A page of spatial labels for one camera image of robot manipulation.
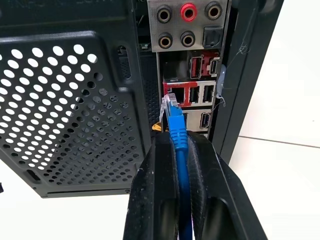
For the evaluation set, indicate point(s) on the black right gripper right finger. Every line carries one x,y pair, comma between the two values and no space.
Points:
220,195

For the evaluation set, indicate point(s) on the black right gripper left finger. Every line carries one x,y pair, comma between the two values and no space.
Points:
150,190

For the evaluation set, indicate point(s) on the black computer tower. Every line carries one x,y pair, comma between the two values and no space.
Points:
100,100

